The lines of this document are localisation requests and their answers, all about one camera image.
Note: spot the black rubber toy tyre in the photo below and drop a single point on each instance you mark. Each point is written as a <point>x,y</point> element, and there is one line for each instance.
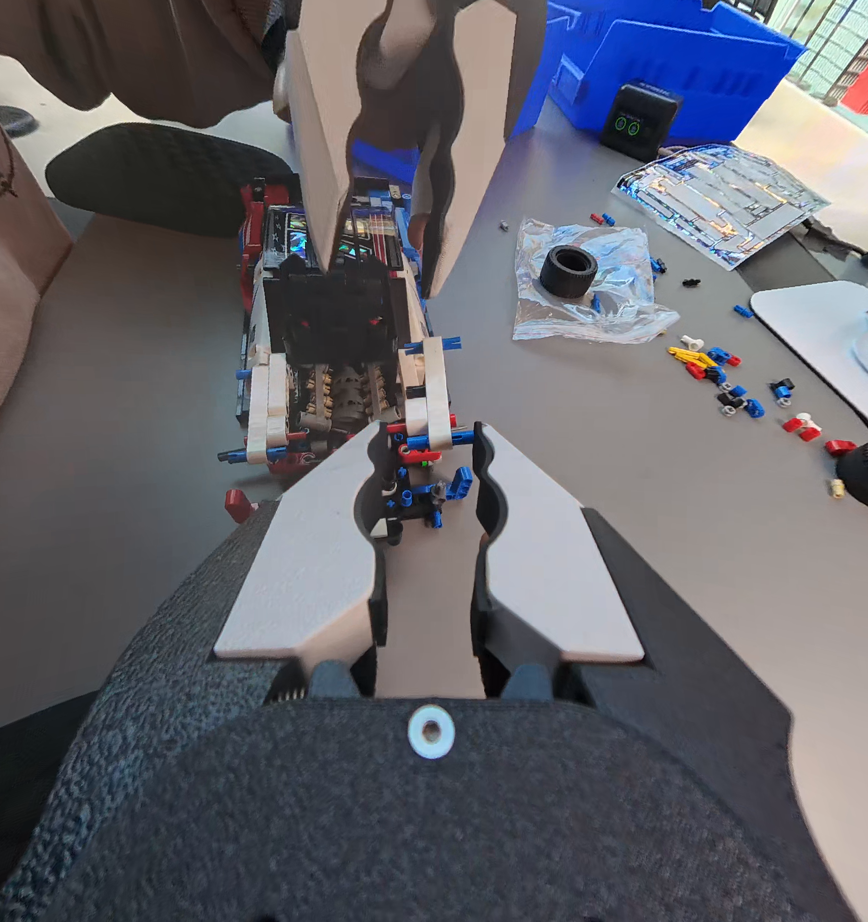
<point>855,475</point>
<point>553,277</point>

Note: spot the brick-built toy race car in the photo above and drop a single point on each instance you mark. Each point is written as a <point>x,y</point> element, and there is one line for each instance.
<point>333,310</point>

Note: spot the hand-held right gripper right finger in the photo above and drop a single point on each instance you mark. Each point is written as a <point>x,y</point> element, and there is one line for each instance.
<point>556,576</point>

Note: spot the clear zip bag red seal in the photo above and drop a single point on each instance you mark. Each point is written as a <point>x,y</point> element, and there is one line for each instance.
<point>621,310</point>

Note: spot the person's left forearm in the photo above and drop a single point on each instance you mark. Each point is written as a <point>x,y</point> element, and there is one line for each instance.
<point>153,57</point>

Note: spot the grey desk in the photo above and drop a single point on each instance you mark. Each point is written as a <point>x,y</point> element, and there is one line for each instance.
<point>621,540</point>

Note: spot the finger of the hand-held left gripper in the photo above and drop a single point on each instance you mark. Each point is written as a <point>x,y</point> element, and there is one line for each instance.
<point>480,108</point>
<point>318,108</point>

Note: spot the shiny printed booklet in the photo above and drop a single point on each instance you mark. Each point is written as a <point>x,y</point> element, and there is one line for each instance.
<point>722,202</point>

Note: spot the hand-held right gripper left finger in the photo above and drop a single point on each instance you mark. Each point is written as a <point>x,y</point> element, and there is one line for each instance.
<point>297,576</point>

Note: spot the white brick beam with pins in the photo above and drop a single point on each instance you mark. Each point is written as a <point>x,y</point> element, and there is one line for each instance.
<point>437,389</point>

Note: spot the person's left hand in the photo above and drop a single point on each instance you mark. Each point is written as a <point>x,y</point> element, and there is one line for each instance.
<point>418,234</point>

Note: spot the black device with green lights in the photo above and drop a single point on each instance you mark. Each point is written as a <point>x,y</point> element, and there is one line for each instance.
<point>639,122</point>

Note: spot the black mesh chair pad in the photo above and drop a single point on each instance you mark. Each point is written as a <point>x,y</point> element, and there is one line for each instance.
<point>167,180</point>

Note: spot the cluster of mixed small bricks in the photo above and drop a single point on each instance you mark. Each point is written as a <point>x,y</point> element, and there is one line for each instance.
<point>693,356</point>

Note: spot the white rounded tray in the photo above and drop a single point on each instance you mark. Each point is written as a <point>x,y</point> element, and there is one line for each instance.
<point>808,324</point>

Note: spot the blue plastic storage bin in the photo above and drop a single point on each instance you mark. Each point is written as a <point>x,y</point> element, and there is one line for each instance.
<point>693,72</point>

